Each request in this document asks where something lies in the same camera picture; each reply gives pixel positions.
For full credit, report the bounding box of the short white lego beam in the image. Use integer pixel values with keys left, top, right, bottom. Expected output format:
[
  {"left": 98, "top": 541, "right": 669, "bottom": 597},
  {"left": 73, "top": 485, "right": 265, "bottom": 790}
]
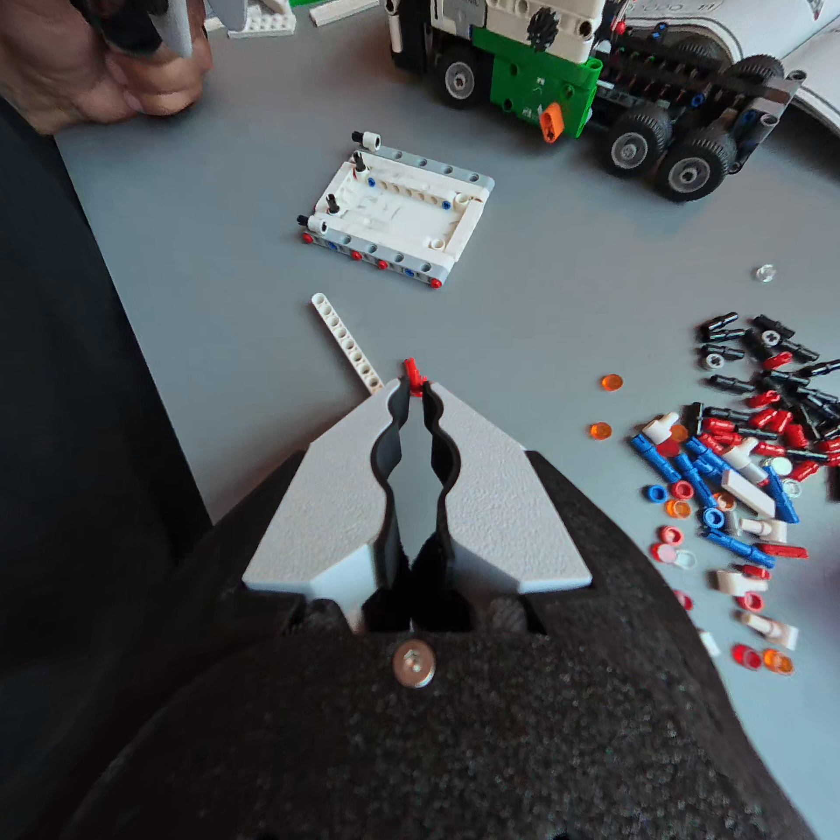
[{"left": 308, "top": 0, "right": 382, "bottom": 28}]

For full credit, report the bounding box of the long white lego beam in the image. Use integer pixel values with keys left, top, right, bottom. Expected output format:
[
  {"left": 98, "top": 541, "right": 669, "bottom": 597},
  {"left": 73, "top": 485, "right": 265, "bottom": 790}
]
[{"left": 311, "top": 293, "right": 385, "bottom": 395}]

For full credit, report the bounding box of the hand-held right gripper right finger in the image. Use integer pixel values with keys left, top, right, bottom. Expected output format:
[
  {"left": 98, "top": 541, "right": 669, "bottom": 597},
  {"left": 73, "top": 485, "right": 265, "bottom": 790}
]
[{"left": 412, "top": 381, "right": 595, "bottom": 608}]

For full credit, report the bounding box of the person's left hand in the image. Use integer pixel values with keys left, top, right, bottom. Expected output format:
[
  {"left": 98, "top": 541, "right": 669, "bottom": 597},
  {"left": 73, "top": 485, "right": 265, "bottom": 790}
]
[{"left": 0, "top": 0, "right": 214, "bottom": 135}]

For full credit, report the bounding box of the lego instruction booklet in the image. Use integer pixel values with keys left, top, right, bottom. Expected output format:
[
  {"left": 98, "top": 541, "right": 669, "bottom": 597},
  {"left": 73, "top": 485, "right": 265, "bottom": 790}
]
[{"left": 617, "top": 0, "right": 840, "bottom": 139}]

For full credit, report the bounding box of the pile of small lego pieces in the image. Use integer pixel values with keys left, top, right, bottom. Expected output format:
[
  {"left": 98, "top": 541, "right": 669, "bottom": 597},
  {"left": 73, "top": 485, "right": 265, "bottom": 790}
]
[{"left": 630, "top": 311, "right": 840, "bottom": 677}]

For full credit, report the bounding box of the white lego plate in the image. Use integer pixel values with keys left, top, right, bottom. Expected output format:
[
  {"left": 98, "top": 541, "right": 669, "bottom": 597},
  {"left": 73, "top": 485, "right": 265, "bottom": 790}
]
[{"left": 228, "top": 0, "right": 298, "bottom": 39}]

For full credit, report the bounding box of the white lego panel assembly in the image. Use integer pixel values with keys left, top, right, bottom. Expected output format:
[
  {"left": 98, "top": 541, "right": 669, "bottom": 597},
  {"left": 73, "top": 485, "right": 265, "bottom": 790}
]
[{"left": 297, "top": 130, "right": 496, "bottom": 291}]

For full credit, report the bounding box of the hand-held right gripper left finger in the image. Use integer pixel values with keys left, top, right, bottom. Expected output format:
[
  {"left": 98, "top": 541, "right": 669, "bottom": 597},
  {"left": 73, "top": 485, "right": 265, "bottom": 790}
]
[{"left": 241, "top": 377, "right": 413, "bottom": 634}]

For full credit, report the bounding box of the green white lego truck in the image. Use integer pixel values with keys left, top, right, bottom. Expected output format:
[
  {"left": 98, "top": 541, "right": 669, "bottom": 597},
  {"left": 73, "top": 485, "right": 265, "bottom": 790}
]
[{"left": 384, "top": 0, "right": 808, "bottom": 203}]

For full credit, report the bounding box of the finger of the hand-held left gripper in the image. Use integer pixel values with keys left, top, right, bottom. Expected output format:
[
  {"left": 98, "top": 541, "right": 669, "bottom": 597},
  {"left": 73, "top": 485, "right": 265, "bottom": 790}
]
[
  {"left": 150, "top": 0, "right": 195, "bottom": 59},
  {"left": 203, "top": 0, "right": 254, "bottom": 34}
]

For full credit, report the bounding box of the person's dark clothing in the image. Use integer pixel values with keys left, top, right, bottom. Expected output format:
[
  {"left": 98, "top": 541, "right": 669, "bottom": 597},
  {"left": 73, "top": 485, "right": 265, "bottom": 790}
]
[{"left": 0, "top": 98, "right": 214, "bottom": 840}]

